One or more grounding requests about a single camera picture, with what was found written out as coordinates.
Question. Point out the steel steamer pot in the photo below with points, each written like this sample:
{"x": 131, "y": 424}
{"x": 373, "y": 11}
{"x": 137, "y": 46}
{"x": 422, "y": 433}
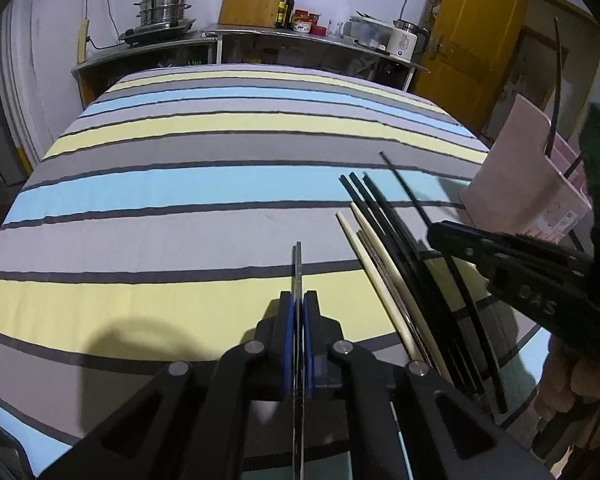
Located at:
{"x": 162, "y": 7}

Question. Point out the black chopstick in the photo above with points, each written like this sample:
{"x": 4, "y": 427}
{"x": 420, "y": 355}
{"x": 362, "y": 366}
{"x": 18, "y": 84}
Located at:
{"x": 374, "y": 189}
{"x": 361, "y": 190}
{"x": 350, "y": 192}
{"x": 557, "y": 50}
{"x": 574, "y": 166}
{"x": 397, "y": 175}

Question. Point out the red lidded jar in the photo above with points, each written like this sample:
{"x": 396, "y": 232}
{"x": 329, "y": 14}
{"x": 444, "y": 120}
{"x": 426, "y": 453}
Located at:
{"x": 315, "y": 24}
{"x": 301, "y": 22}

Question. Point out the black induction cooker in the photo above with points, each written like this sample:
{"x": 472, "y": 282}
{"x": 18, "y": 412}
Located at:
{"x": 152, "y": 32}

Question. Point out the grey kitchen appliance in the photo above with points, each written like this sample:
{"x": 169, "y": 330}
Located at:
{"x": 365, "y": 32}

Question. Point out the striped tablecloth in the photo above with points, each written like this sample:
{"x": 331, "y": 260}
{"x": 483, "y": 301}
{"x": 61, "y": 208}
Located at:
{"x": 180, "y": 185}

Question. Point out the person's right hand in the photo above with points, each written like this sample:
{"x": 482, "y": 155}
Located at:
{"x": 580, "y": 380}

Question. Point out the dark oil bottle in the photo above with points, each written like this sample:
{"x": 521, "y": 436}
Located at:
{"x": 291, "y": 12}
{"x": 282, "y": 12}

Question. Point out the yellow wooden door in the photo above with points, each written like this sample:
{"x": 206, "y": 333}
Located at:
{"x": 470, "y": 35}

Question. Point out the white electric kettle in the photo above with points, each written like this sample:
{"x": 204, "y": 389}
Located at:
{"x": 402, "y": 44}

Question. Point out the wooden rolling pin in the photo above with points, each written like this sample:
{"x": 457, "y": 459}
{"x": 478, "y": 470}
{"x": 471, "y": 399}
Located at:
{"x": 82, "y": 42}

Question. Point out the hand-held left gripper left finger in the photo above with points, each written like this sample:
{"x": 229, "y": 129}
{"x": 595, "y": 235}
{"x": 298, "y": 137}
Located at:
{"x": 289, "y": 345}

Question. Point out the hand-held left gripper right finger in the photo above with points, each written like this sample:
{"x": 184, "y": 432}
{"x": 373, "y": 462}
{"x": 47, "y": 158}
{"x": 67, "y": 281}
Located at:
{"x": 310, "y": 345}

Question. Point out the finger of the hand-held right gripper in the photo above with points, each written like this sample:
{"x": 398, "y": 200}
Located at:
{"x": 510, "y": 247}
{"x": 540, "y": 295}

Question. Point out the pink utensil basket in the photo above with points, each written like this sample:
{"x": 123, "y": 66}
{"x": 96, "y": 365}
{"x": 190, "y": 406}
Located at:
{"x": 515, "y": 170}

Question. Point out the stainless steel counter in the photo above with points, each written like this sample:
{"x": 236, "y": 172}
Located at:
{"x": 145, "y": 55}

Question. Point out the cream chopstick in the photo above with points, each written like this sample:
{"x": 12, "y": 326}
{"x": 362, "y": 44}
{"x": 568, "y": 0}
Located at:
{"x": 352, "y": 242}
{"x": 380, "y": 252}

